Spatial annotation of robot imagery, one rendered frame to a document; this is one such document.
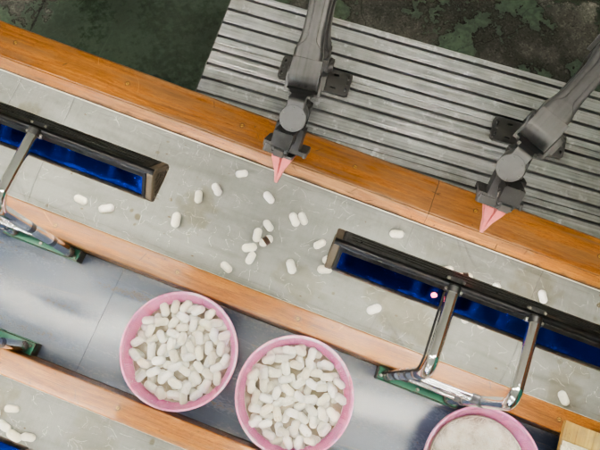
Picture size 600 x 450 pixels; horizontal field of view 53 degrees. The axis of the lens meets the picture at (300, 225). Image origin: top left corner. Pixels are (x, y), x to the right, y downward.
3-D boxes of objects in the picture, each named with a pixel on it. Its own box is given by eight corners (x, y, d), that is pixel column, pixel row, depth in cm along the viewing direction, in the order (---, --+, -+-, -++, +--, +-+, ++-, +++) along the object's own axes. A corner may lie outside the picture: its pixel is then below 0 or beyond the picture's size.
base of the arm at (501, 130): (575, 149, 153) (579, 125, 154) (499, 127, 154) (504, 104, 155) (561, 160, 160) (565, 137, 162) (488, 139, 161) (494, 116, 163)
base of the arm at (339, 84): (349, 84, 155) (356, 61, 157) (276, 63, 156) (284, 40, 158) (346, 98, 163) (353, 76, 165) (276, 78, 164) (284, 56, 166)
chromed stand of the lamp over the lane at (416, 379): (397, 304, 148) (445, 271, 105) (474, 333, 147) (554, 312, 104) (373, 378, 144) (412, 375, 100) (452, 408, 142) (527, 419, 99)
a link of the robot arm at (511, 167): (519, 193, 120) (562, 148, 114) (485, 166, 121) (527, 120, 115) (525, 180, 130) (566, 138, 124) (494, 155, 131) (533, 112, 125)
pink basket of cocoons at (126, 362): (157, 281, 148) (149, 274, 139) (257, 320, 146) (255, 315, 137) (111, 385, 141) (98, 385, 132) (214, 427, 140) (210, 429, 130)
